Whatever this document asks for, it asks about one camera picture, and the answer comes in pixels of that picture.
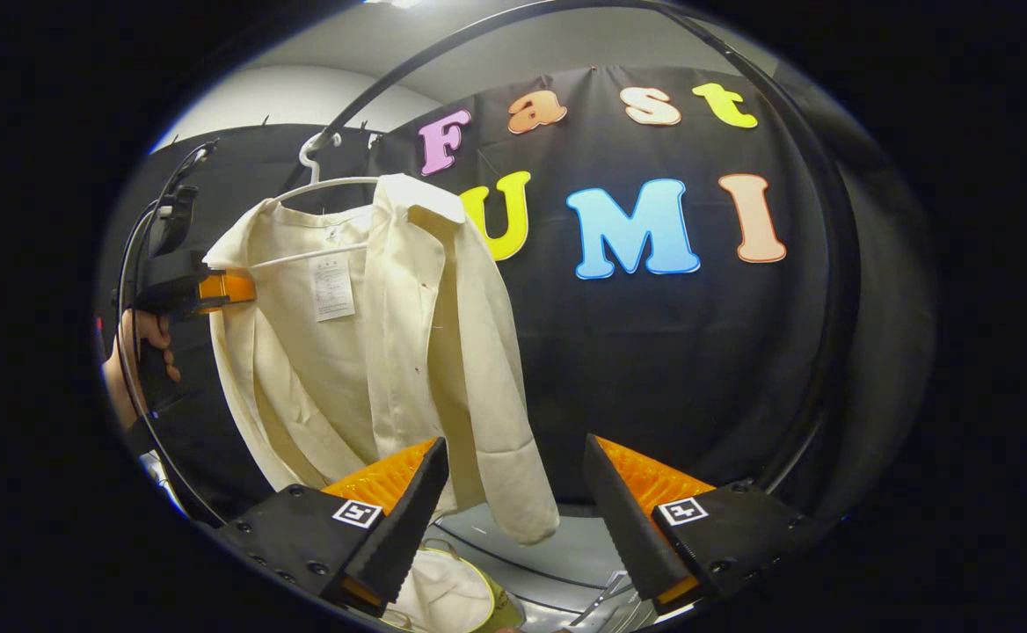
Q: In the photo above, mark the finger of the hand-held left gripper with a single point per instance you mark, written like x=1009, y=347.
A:
x=228, y=290

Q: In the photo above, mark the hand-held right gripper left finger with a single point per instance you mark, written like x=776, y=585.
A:
x=408, y=519

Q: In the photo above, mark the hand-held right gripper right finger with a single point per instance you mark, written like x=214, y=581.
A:
x=628, y=527

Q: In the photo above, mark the yellow-rimmed laundry hamper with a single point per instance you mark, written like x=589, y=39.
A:
x=443, y=600

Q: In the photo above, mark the cream shirt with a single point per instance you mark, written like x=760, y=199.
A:
x=390, y=352

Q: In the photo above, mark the white plastic hanger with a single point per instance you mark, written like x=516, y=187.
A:
x=329, y=183

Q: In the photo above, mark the black backdrop cloth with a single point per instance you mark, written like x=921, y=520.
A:
x=654, y=369

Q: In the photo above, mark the silver metal frame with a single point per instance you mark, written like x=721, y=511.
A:
x=623, y=602

